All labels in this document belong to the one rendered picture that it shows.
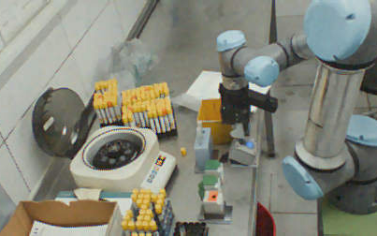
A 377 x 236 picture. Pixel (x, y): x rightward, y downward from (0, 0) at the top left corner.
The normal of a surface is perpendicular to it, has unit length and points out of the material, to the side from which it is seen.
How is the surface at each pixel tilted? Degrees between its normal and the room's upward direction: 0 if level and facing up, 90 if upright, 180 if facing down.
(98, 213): 89
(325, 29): 81
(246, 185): 0
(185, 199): 0
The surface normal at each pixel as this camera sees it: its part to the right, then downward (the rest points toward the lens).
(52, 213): -0.17, 0.57
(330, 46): -0.85, 0.29
